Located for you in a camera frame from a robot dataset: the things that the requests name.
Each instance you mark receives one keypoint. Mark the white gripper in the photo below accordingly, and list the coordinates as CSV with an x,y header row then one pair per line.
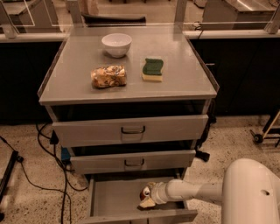
x,y
159,192

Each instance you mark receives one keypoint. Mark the red coke can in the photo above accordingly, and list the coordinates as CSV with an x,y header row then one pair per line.
x,y
145,193

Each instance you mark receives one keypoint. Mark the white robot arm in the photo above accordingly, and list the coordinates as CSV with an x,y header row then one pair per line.
x,y
248,194

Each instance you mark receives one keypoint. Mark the bottom grey drawer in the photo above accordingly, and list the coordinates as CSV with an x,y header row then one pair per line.
x,y
114,198

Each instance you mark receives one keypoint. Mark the grey drawer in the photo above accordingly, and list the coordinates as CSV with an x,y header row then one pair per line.
x,y
133,162
114,198
130,130

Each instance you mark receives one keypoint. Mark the middle grey drawer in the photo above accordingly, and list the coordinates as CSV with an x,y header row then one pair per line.
x,y
133,162

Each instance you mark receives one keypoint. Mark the top grey drawer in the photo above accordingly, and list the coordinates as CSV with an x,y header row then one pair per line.
x,y
130,130

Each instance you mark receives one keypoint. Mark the grey drawer cabinet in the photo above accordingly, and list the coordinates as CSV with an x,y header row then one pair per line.
x,y
186,88

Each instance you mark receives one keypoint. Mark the black power plug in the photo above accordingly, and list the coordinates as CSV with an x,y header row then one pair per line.
x,y
202,155

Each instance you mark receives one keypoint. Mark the black wheeled cart base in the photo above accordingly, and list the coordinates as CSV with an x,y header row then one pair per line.
x,y
270,129

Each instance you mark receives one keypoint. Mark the crumpled chip bag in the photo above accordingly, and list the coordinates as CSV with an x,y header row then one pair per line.
x,y
108,77

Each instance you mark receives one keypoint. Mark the green yellow sponge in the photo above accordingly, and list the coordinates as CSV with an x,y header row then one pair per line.
x,y
152,70

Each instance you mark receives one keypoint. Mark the black stand leg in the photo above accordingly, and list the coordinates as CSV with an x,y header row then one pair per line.
x,y
7,174

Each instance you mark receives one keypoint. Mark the white ceramic bowl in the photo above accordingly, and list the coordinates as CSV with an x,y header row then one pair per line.
x,y
116,44

